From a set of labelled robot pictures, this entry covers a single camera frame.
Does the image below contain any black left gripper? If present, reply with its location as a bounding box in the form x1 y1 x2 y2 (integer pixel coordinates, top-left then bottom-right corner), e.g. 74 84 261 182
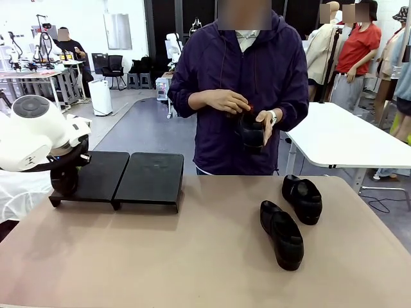
48 136 91 176

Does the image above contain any person's left forearm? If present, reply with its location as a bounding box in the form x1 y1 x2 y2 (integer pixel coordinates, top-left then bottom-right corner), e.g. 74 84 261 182
274 96 310 132

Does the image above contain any person's right forearm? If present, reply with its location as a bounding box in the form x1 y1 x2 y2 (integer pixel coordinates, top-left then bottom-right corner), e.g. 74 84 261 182
167 86 209 119

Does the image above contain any black shoe stand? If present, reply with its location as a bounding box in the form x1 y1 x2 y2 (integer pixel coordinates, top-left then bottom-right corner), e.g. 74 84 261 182
110 152 186 214
48 150 131 211

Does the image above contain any person's right hand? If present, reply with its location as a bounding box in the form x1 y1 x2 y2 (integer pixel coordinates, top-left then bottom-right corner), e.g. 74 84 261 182
205 89 250 115

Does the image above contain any person's left hand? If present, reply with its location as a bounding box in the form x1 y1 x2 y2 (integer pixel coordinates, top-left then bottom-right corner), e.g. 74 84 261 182
256 110 277 147

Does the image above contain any white plastic cover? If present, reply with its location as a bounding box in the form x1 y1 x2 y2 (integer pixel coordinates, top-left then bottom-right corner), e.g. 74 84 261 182
0 169 54 224

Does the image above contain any white air purifier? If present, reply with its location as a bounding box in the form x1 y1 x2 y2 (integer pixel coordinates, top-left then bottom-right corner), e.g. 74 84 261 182
88 79 114 117

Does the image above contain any black office chair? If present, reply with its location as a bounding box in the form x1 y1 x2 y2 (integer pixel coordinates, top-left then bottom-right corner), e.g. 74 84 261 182
101 55 127 91

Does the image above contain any person in black shirt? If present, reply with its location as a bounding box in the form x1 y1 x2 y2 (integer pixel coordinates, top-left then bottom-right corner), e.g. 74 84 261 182
53 27 94 97

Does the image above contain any computer case with lights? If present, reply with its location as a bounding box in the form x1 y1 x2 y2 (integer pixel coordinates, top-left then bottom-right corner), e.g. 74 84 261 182
155 78 171 102

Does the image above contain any black backpack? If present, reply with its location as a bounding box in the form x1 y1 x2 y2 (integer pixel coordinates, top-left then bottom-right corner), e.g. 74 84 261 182
128 55 154 75

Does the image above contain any small white robot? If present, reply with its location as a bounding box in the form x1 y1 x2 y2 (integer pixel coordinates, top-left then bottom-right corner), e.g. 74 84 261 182
0 30 25 71

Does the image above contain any person in purple jacket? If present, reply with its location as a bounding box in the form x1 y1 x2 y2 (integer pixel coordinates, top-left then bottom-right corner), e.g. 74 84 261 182
166 0 310 176

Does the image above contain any white table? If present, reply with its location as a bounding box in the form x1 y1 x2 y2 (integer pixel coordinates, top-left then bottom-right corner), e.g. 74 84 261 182
284 101 411 195

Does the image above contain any mannequin in beige coat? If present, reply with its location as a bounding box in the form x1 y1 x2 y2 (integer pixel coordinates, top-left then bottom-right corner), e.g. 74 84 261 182
303 1 343 103

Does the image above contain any black tripod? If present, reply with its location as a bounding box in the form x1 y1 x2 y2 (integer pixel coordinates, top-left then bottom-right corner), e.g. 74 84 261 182
320 27 344 104

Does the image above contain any mannequin in red shirt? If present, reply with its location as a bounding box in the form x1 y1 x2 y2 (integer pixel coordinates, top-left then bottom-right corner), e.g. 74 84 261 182
332 0 383 113

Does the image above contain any mannequin with bucket hat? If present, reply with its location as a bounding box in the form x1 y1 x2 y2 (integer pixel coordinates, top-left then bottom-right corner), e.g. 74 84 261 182
375 6 407 129

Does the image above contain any mannequin in blue jacket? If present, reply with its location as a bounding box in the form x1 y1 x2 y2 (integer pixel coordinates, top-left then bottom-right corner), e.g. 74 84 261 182
390 31 411 142

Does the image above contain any white robot with black cables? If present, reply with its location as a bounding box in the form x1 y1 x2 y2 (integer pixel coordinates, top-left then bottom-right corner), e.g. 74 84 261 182
30 14 64 70

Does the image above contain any black floor cable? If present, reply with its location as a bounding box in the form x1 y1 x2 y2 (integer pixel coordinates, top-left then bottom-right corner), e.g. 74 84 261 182
365 189 411 214

